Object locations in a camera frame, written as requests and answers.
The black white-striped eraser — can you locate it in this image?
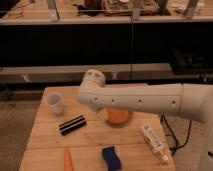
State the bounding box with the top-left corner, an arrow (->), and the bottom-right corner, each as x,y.
59,115 -> 86,136

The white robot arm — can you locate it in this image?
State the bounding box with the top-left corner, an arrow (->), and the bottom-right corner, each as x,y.
76,69 -> 213,171

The orange bowl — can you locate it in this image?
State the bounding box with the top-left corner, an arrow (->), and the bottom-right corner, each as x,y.
101,108 -> 132,126

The clear plastic cup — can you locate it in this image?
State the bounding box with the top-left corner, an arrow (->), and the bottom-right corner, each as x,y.
44,92 -> 63,115

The wooden table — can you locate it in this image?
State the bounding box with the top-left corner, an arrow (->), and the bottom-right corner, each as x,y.
19,86 -> 175,171

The white glue tube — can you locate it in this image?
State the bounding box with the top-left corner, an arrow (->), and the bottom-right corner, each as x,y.
139,124 -> 169,164

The blue sponge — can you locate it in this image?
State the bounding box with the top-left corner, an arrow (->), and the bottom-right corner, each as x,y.
102,146 -> 121,171

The orange carrot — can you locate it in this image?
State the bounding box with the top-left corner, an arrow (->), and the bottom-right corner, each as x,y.
64,148 -> 73,171

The grey metal shelf rail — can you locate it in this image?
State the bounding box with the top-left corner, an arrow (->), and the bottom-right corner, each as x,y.
0,63 -> 174,84

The black cable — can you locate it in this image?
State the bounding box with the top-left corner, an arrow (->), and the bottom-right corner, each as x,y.
160,114 -> 193,156

